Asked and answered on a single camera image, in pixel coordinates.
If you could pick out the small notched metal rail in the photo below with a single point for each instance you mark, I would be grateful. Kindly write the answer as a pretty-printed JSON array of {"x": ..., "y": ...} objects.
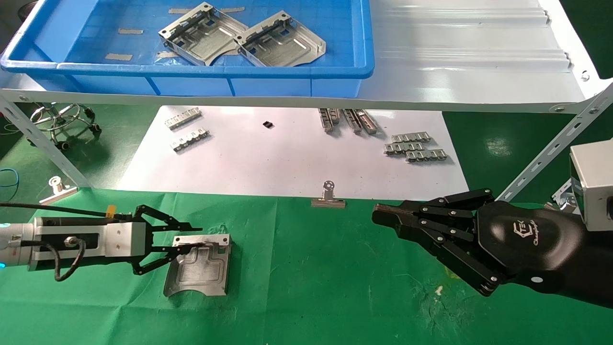
[
  {"x": 190, "y": 139},
  {"x": 183, "y": 119},
  {"x": 403, "y": 148},
  {"x": 426, "y": 155},
  {"x": 411, "y": 138}
]

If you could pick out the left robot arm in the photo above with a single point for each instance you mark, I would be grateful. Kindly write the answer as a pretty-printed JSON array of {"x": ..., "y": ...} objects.
[{"x": 12, "y": 244}]

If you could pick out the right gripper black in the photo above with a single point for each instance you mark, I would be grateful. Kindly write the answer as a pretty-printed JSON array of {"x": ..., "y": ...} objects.
[{"x": 522, "y": 244}]

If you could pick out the green cloth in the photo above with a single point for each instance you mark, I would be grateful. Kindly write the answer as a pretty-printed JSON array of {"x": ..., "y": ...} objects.
[{"x": 311, "y": 287}]

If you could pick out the right wrist grey camera box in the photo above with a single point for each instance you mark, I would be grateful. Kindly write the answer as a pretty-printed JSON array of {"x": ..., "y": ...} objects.
[{"x": 594, "y": 187}]

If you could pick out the chrome stool base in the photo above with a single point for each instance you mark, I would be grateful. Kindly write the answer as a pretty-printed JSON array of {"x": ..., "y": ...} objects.
[{"x": 89, "y": 113}]

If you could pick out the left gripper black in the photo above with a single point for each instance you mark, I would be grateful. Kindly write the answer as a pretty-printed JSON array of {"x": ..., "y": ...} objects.
[{"x": 119, "y": 239}]

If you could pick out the grey metal slide rail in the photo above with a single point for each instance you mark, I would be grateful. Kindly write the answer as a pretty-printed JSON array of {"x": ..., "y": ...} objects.
[
  {"x": 328, "y": 120},
  {"x": 368, "y": 121},
  {"x": 352, "y": 121}
]

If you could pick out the perforated white shelf strut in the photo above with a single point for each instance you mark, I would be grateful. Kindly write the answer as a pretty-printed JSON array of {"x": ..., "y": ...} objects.
[
  {"x": 45, "y": 146},
  {"x": 550, "y": 153}
]

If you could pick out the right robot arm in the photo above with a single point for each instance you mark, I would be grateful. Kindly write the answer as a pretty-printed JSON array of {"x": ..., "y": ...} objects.
[{"x": 601, "y": 268}]

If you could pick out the blue plastic bin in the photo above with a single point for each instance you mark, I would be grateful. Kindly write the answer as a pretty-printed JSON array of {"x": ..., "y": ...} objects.
[{"x": 335, "y": 48}]

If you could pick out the grey tape strip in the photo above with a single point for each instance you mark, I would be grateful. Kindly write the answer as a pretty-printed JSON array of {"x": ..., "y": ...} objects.
[
  {"x": 119, "y": 57},
  {"x": 130, "y": 31},
  {"x": 233, "y": 9},
  {"x": 178, "y": 10},
  {"x": 166, "y": 54}
]

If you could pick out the white paper sheet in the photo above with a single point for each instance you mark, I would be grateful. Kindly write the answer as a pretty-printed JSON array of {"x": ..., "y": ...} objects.
[{"x": 287, "y": 158}]

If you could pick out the white metal shelf panel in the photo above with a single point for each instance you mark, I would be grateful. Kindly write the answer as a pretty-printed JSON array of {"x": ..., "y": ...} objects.
[{"x": 455, "y": 62}]

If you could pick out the stamped metal plate part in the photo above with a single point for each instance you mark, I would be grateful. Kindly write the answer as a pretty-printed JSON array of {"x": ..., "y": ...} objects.
[
  {"x": 201, "y": 40},
  {"x": 282, "y": 48},
  {"x": 196, "y": 270}
]

